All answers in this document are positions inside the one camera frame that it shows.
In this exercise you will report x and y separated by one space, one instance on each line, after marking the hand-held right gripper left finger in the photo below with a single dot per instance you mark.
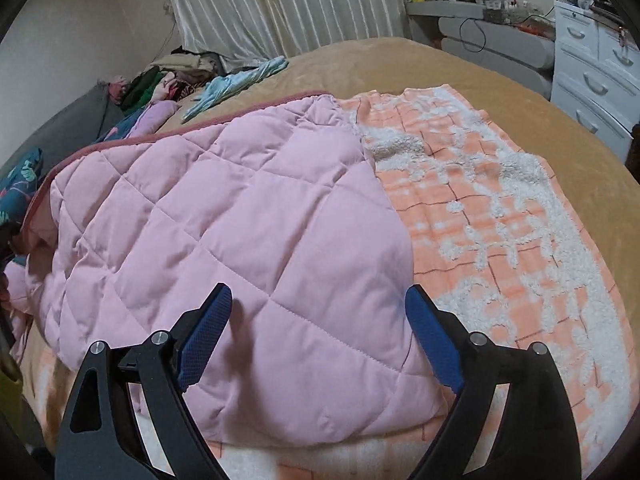
205 335

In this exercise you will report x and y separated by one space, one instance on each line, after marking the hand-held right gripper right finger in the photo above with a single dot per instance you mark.
435 340

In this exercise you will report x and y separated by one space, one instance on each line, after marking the pink quilted jacket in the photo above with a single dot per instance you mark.
225 235

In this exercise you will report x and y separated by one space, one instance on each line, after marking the pile of mixed clothes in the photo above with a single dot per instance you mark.
170 77

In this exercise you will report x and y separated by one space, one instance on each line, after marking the orange checked fleece blanket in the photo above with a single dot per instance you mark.
500 240

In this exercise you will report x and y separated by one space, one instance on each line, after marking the teal floral quilt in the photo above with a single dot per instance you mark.
135 122

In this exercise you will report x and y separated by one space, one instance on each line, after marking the bed with tan sheet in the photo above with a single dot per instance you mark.
575 150

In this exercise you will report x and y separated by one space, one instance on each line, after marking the teal floral pillow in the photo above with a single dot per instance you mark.
20 185

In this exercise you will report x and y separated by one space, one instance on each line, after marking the grey padded headboard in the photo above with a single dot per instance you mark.
65 130

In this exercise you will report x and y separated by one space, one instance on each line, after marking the light blue garment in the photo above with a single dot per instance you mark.
230 87

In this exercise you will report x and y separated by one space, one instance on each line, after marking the grey curved dressing table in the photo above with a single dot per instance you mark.
500 45

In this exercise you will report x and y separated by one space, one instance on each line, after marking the white drawer cabinet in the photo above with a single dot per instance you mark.
595 75

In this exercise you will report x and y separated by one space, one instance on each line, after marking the white striped curtain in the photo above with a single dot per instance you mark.
280 5

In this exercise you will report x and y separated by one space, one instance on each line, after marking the clutter on drawer cabinet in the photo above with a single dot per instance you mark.
595 2

